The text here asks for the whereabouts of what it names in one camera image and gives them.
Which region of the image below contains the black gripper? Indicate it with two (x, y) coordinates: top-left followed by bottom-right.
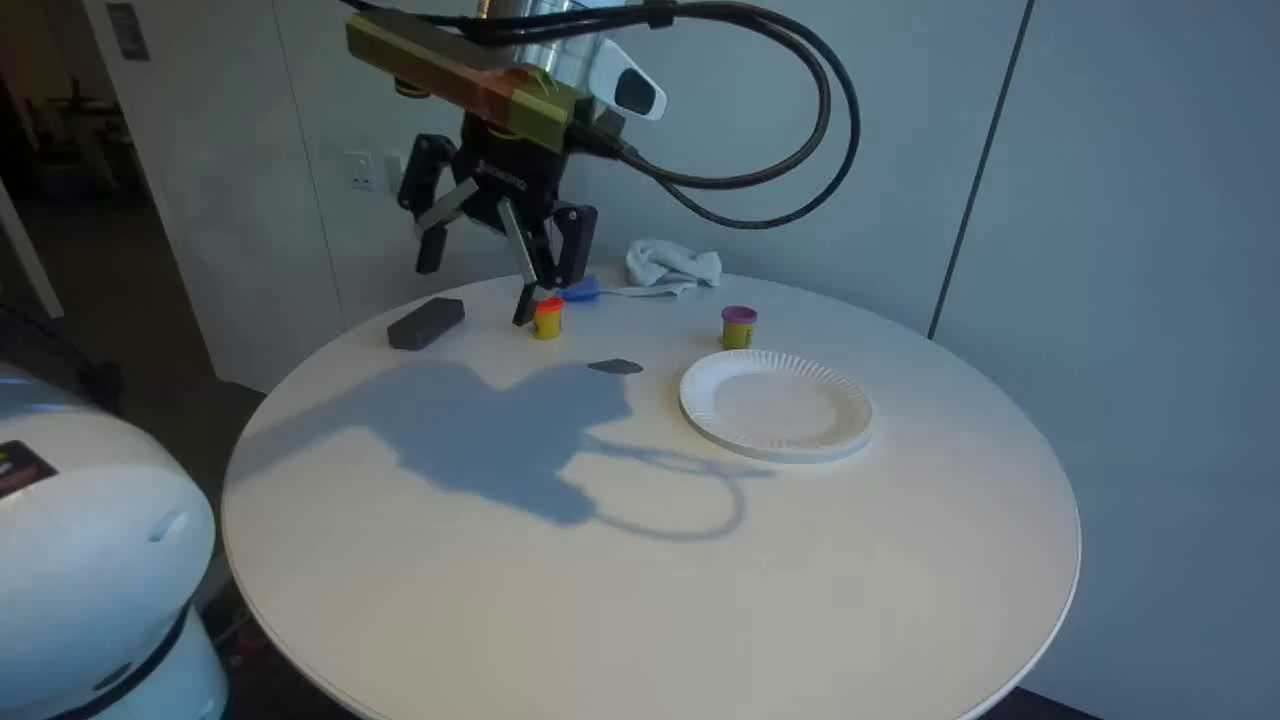
(395, 110), (601, 328)

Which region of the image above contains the yellow container with red lid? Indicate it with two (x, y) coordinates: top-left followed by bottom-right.
(528, 290), (568, 342)

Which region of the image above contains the white paper plate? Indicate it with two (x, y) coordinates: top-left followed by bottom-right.
(676, 349), (880, 467)

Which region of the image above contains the black rectangular block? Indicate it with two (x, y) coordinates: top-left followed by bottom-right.
(383, 295), (466, 356)

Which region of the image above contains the crumpled white cloth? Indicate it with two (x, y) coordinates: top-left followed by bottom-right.
(620, 234), (726, 295)

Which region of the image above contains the yellow-green wrist camera box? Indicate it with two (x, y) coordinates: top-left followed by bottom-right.
(344, 11), (591, 150)

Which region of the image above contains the thin black camera cable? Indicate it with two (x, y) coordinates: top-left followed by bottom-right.
(340, 0), (865, 233)

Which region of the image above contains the dark wall sign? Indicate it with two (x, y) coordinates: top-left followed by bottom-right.
(104, 0), (156, 63)

